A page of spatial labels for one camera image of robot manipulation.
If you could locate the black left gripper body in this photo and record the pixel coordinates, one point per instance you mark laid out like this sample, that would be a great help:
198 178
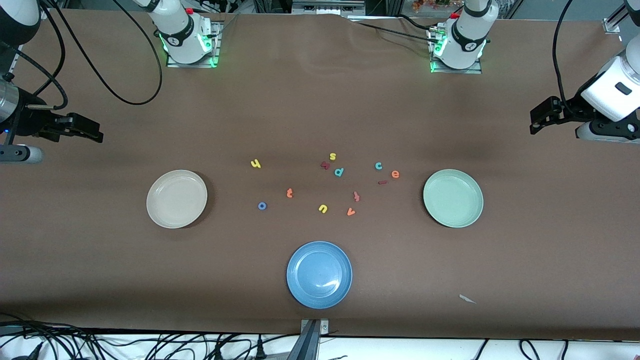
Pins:
573 110

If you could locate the yellow letter h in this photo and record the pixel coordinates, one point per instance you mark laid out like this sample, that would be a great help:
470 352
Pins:
255 163

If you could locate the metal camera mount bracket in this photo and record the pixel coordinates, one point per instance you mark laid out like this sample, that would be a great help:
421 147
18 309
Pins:
310 340

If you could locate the beige brown plate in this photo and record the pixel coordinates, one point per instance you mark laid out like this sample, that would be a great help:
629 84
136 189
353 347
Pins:
176 199

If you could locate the brown table cover sheet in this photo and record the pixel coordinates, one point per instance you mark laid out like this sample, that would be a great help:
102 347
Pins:
100 275

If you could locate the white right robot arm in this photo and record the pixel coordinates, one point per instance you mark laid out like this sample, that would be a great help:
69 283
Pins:
182 35

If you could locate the orange leaf decoration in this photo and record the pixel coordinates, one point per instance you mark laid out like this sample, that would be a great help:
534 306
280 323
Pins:
425 5

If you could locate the teal letter p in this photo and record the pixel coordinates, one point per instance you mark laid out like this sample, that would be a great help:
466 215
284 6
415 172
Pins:
339 172

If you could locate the aluminium frame rail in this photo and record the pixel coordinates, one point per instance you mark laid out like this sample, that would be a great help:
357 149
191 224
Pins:
44 14
614 22

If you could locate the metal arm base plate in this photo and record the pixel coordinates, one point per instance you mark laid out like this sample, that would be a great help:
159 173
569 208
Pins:
450 71
172 63

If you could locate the white paper scrap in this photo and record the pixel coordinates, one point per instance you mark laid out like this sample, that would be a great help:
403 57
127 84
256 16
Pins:
467 299

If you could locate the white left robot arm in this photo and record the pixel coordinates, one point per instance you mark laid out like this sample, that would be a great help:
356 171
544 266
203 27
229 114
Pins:
467 40

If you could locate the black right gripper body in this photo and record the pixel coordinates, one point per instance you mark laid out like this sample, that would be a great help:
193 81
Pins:
30 124

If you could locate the grey metal device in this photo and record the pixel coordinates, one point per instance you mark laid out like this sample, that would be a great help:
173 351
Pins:
327 7

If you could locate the light green plate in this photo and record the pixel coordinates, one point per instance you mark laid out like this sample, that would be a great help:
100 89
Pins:
453 198

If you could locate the blue plate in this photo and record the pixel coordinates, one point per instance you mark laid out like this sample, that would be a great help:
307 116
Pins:
319 275

